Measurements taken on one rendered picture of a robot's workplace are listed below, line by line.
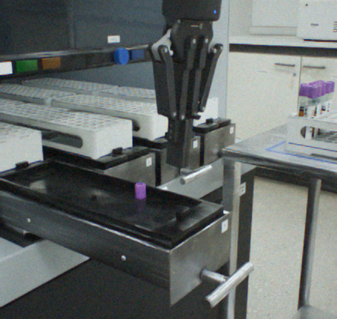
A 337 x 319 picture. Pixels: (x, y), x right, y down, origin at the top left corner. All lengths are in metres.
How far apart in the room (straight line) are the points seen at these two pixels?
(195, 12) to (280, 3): 3.09
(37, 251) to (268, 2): 3.19
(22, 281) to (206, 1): 0.46
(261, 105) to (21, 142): 2.41
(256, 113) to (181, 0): 2.53
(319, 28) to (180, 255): 2.45
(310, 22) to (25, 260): 2.45
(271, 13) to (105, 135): 2.97
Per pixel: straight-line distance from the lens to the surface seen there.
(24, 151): 0.79
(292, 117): 0.85
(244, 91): 3.11
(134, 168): 0.83
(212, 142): 1.04
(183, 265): 0.55
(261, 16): 3.73
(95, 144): 0.80
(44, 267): 0.74
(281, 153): 0.84
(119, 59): 0.85
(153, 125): 0.91
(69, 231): 0.63
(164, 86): 0.60
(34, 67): 0.74
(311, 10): 2.92
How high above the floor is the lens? 1.05
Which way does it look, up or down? 16 degrees down
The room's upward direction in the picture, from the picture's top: straight up
